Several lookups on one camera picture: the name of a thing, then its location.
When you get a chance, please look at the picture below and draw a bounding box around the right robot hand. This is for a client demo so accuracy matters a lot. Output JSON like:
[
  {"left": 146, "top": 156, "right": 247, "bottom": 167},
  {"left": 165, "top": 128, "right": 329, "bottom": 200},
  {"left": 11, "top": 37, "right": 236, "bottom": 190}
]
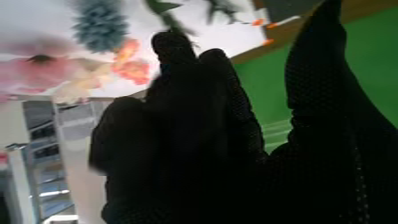
[{"left": 87, "top": 0, "right": 398, "bottom": 224}]

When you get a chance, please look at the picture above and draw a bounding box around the orange flower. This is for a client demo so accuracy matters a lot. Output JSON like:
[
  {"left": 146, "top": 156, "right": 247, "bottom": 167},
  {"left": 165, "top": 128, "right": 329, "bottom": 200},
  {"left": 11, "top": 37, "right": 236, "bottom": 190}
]
[{"left": 110, "top": 37, "right": 155, "bottom": 86}]

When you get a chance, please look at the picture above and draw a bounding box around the yellow flower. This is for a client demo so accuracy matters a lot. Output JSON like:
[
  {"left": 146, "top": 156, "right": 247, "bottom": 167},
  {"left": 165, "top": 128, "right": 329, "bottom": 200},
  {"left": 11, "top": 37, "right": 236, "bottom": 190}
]
[{"left": 51, "top": 62, "right": 115, "bottom": 105}]

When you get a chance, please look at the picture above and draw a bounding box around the white sheet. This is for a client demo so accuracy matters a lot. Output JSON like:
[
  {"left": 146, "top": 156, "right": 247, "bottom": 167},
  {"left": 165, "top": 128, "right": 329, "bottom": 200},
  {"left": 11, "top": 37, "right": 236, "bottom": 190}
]
[{"left": 0, "top": 0, "right": 275, "bottom": 100}]

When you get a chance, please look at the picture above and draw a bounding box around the pink flower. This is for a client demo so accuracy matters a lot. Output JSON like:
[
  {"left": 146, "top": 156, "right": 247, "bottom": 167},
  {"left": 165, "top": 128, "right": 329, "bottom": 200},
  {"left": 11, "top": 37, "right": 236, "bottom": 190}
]
[{"left": 0, "top": 39, "right": 85, "bottom": 102}]

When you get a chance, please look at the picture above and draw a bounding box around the green sprig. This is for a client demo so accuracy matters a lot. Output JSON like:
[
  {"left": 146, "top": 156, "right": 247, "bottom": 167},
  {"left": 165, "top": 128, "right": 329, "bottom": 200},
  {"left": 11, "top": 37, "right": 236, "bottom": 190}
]
[
  {"left": 203, "top": 0, "right": 245, "bottom": 26},
  {"left": 144, "top": 0, "right": 199, "bottom": 36}
]

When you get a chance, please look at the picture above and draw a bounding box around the blue flower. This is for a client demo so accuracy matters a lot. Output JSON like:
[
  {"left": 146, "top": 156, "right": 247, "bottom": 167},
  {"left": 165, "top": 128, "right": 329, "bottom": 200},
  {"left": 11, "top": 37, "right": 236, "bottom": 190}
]
[{"left": 71, "top": 0, "right": 131, "bottom": 53}]

